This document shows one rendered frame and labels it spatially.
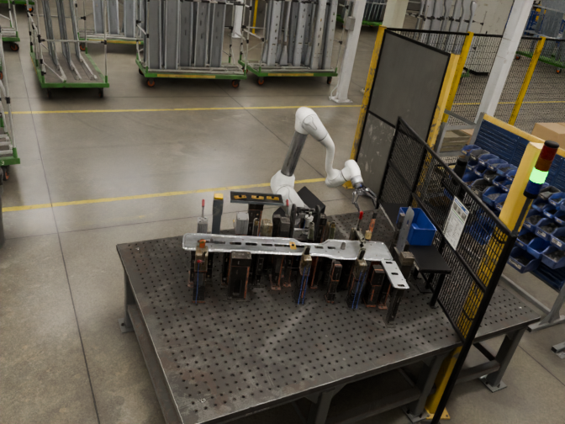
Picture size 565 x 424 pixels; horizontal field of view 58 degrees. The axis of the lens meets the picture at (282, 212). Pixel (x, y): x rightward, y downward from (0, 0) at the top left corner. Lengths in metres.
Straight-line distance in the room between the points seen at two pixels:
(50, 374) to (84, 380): 0.23
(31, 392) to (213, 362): 1.37
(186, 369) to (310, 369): 0.68
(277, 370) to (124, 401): 1.17
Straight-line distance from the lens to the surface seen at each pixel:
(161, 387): 3.42
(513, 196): 3.04
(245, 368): 2.90
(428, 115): 5.49
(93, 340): 4.08
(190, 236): 3.32
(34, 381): 3.87
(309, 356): 3.02
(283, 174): 3.99
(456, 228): 3.46
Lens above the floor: 2.79
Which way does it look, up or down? 29 degrees down
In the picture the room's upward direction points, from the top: 9 degrees clockwise
